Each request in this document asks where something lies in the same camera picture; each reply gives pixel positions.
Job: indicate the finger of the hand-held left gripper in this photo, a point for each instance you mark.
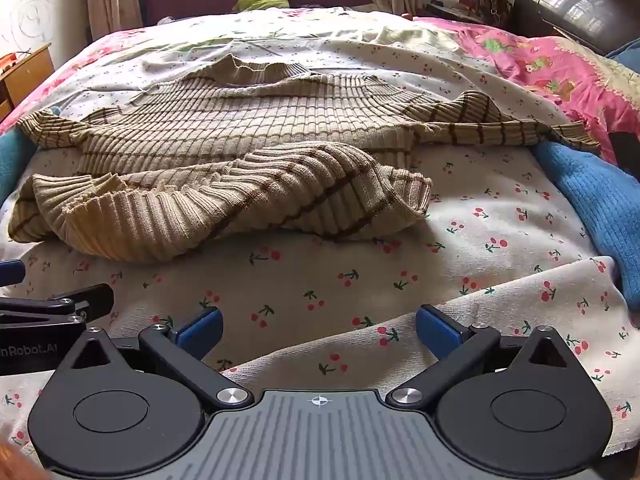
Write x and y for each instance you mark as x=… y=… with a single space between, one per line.
x=75 y=302
x=11 y=272

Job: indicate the brown handbag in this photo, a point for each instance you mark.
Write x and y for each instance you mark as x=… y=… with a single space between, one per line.
x=492 y=7

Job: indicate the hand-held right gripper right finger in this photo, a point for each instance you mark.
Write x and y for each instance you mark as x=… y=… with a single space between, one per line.
x=436 y=332

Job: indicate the pink cartoon printed blanket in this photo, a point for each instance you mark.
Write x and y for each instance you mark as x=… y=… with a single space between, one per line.
x=550 y=70

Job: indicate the cherry print bed sheet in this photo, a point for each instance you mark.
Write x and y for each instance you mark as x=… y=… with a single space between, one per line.
x=300 y=280

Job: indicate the blue pillow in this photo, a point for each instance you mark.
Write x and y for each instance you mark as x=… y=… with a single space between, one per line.
x=625 y=52

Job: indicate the blue knitted cloth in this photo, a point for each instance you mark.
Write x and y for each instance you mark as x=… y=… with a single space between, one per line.
x=595 y=200

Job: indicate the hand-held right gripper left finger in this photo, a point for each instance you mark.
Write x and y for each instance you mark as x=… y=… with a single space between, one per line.
x=202 y=332

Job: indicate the teal cloth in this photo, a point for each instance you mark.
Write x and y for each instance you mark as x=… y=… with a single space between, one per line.
x=12 y=165

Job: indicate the wooden desk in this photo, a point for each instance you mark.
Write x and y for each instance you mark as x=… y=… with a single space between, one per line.
x=30 y=77

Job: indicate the beige striped ribbed sweater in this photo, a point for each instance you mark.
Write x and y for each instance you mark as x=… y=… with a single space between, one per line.
x=300 y=115

